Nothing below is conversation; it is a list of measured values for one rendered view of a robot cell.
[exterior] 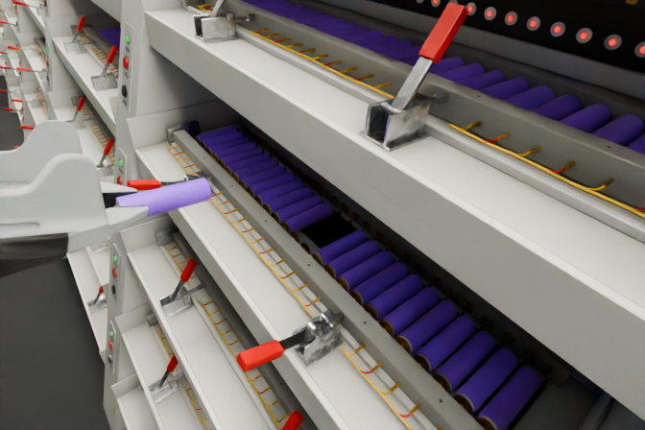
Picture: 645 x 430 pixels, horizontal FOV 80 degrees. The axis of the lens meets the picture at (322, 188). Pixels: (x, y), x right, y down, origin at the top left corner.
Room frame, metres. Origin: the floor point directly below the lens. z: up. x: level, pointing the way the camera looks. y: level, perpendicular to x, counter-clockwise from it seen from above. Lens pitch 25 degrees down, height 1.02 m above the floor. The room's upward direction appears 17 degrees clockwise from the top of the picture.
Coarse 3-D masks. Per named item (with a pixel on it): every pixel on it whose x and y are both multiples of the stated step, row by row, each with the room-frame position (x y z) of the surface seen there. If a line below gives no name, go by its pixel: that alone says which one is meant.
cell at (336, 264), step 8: (360, 248) 0.36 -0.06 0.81; (368, 248) 0.36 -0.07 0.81; (376, 248) 0.36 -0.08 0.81; (344, 256) 0.34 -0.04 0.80; (352, 256) 0.34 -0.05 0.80; (360, 256) 0.35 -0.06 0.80; (368, 256) 0.35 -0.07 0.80; (328, 264) 0.33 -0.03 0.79; (336, 264) 0.33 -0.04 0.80; (344, 264) 0.33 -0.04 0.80; (352, 264) 0.34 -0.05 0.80; (336, 272) 0.32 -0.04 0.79; (344, 272) 0.33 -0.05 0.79
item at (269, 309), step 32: (160, 128) 0.55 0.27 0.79; (192, 128) 0.57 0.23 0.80; (224, 128) 0.62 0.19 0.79; (160, 160) 0.50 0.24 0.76; (192, 224) 0.38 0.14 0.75; (224, 224) 0.39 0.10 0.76; (352, 224) 0.42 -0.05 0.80; (224, 256) 0.34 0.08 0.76; (256, 256) 0.34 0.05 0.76; (224, 288) 0.33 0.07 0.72; (256, 288) 0.30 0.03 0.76; (256, 320) 0.27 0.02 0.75; (288, 320) 0.27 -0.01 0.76; (288, 352) 0.24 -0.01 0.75; (352, 352) 0.25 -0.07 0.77; (416, 352) 0.26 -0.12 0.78; (512, 352) 0.28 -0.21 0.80; (288, 384) 0.24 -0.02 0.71; (320, 384) 0.22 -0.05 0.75; (352, 384) 0.22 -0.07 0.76; (576, 384) 0.26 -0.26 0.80; (320, 416) 0.21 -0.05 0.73; (352, 416) 0.20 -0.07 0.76; (384, 416) 0.20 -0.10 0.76; (544, 416) 0.22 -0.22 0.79; (576, 416) 0.23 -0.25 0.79
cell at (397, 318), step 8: (424, 288) 0.32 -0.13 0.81; (432, 288) 0.31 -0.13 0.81; (416, 296) 0.30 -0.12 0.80; (424, 296) 0.30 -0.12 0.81; (432, 296) 0.31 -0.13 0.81; (408, 304) 0.29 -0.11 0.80; (416, 304) 0.29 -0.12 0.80; (424, 304) 0.30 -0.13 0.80; (432, 304) 0.30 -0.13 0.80; (392, 312) 0.28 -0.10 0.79; (400, 312) 0.28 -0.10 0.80; (408, 312) 0.28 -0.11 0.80; (416, 312) 0.29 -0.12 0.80; (424, 312) 0.29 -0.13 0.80; (384, 320) 0.28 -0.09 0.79; (392, 320) 0.27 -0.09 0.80; (400, 320) 0.27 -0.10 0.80; (408, 320) 0.28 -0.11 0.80; (392, 328) 0.27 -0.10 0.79; (400, 328) 0.27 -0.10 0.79
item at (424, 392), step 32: (192, 160) 0.50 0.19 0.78; (224, 192) 0.43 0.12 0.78; (256, 224) 0.37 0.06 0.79; (288, 256) 0.33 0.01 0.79; (288, 288) 0.30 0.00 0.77; (320, 288) 0.29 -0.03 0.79; (352, 320) 0.26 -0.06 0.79; (384, 352) 0.24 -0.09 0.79; (416, 384) 0.21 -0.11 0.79; (448, 416) 0.20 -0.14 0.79
